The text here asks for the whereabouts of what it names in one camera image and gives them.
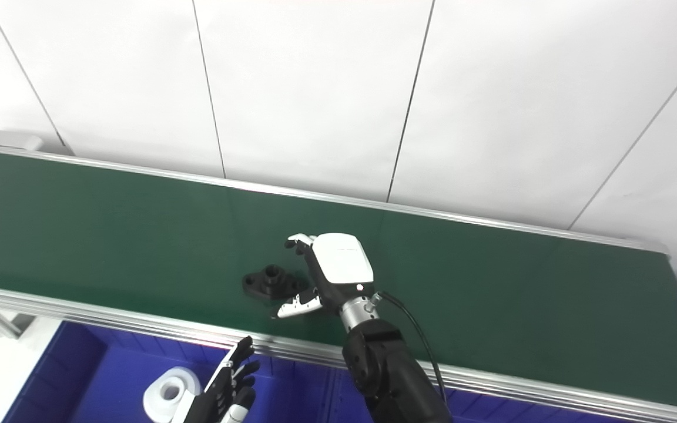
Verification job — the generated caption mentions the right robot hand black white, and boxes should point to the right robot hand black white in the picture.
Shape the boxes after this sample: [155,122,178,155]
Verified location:
[272,233,375,321]

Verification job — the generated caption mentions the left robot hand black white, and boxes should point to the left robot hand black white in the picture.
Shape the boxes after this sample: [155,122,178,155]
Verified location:
[171,335,262,423]

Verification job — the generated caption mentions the black flanged machine part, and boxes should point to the black flanged machine part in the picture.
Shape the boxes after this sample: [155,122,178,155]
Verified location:
[242,264,310,302]

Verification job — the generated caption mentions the green conveyor belt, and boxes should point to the green conveyor belt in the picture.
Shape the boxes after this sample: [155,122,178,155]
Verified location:
[0,144,677,423]
[0,148,677,413]

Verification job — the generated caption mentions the blue plastic bin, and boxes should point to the blue plastic bin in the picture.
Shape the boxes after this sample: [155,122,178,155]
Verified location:
[330,369,634,423]
[1,320,339,423]

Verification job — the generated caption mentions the grey conveyor end box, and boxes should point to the grey conveyor end box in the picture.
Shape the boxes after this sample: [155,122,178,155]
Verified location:
[0,129,44,153]

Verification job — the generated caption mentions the white ring part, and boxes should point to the white ring part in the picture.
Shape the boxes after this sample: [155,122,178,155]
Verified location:
[142,367,202,423]

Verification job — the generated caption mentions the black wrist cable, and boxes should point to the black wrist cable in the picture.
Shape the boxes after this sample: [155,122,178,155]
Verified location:
[374,291,448,407]

